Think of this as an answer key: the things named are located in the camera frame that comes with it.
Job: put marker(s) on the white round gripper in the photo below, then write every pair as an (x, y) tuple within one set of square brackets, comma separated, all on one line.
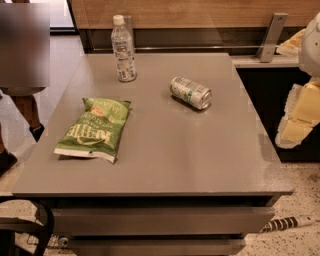
[(311, 46)]

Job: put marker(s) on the silver green 7up can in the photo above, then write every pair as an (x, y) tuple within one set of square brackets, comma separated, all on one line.
[(191, 92)]

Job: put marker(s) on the white black power strip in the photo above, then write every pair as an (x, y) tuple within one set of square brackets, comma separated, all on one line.
[(288, 223)]

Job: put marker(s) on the clear plastic water bottle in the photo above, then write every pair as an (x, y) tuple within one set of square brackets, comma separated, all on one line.
[(123, 50)]

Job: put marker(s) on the green kettle chips bag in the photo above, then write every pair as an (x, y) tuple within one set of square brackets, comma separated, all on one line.
[(97, 132)]

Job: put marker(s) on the person in grey shorts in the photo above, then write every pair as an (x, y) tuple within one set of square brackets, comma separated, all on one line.
[(24, 57)]

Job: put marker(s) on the black chair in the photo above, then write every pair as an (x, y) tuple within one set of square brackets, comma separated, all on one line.
[(9, 226)]

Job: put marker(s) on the grey metal bracket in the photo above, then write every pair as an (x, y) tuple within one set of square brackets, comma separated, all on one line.
[(267, 48)]

